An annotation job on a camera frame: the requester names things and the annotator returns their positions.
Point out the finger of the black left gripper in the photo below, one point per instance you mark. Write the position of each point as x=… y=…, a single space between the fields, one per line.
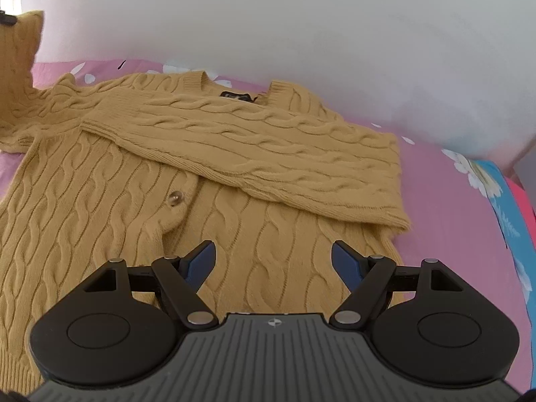
x=6 y=19

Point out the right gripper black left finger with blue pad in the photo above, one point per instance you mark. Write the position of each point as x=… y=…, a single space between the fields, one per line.
x=179 y=280

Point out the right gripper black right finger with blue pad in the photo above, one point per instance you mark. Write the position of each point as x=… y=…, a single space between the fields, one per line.
x=367 y=279

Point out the yellow cable knit cardigan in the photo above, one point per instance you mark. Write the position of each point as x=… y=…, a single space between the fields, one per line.
x=150 y=165

